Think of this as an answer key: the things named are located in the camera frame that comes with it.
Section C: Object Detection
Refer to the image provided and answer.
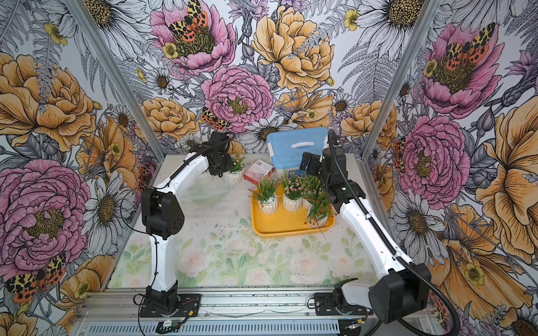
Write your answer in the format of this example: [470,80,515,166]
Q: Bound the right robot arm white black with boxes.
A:
[300,130,461,335]

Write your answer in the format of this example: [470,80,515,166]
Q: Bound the green potted plant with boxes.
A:
[252,176,278,215]
[223,155,248,186]

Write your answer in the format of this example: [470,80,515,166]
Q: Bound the blue lid storage box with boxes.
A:
[267,127,328,177]

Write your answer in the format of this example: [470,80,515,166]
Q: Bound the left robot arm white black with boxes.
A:
[139,132,235,318]

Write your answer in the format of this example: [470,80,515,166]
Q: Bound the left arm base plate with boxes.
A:
[139,293,202,319]

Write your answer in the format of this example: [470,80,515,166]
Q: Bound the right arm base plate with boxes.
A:
[313,292,372,316]

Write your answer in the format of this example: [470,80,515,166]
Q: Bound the yellow plastic tray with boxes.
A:
[251,186,336,239]

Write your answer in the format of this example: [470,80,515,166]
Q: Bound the orange bud potted plant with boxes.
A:
[301,175,326,211]

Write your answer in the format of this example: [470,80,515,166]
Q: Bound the white vented cable duct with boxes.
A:
[77,319,340,335]

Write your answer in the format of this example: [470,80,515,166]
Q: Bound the pink flower potted plant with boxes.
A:
[282,172,303,212]

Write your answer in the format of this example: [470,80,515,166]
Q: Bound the aluminium front rail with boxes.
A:
[79,287,434,320]

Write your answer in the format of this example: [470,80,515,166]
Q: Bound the red white small carton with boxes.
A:
[243,159,274,186]

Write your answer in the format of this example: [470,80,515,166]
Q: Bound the floral table mat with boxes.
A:
[107,204,379,289]

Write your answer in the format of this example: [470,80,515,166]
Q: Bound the green potted plant back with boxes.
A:
[223,155,248,186]

